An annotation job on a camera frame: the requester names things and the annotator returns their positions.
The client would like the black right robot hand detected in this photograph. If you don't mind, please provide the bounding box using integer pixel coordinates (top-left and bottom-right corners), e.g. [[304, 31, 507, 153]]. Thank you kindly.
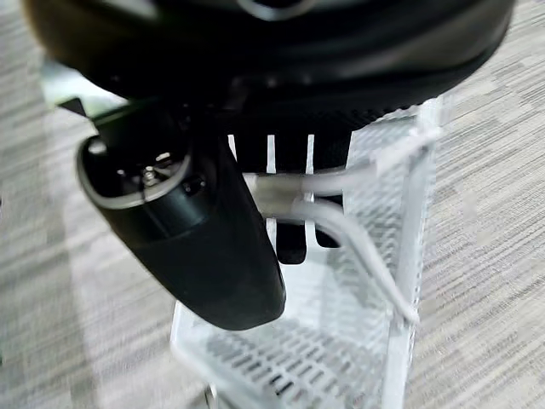
[[23, 0, 515, 331]]

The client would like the white wire mesh basket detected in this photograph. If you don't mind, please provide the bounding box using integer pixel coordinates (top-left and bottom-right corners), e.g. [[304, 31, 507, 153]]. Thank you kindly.
[[169, 95, 455, 409]]

